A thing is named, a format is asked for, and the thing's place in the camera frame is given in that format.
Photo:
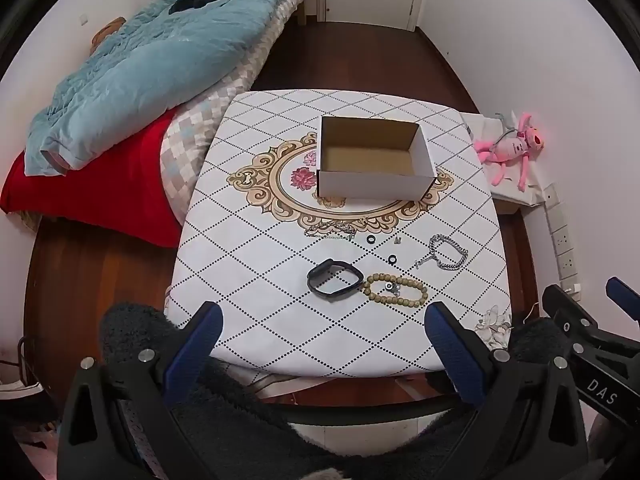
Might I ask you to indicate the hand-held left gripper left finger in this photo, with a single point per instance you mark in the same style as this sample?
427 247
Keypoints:
196 342

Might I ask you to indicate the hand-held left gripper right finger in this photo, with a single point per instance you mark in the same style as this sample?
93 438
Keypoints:
442 342

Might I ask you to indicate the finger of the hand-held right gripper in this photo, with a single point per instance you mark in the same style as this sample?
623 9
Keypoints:
624 296
567 312

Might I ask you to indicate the black wrist band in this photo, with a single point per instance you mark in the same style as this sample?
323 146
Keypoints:
332 262

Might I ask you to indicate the white cardboard box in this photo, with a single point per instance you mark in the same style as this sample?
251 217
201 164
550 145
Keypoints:
372 160

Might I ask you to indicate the white charger plug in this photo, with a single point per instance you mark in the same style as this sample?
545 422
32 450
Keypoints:
572 290

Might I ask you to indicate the white power strip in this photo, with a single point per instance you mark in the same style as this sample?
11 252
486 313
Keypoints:
562 240

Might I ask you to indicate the patterned white tablecloth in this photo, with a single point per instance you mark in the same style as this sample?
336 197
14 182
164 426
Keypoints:
260 270

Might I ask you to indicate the dark fuzzy clothing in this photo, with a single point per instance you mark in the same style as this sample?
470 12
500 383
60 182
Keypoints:
260 430

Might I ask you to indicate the pink plush toy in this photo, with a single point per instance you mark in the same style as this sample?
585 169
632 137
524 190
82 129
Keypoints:
515 150

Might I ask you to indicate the red blanket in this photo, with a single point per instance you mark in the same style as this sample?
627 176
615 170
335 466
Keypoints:
100 195

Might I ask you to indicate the light blue quilt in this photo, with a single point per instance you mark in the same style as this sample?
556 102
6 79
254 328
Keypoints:
150 70

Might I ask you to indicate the brown wooden object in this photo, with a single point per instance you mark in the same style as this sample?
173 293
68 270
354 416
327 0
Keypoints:
107 30

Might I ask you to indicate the wooden bed frame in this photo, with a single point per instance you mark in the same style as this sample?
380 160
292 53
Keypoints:
303 10

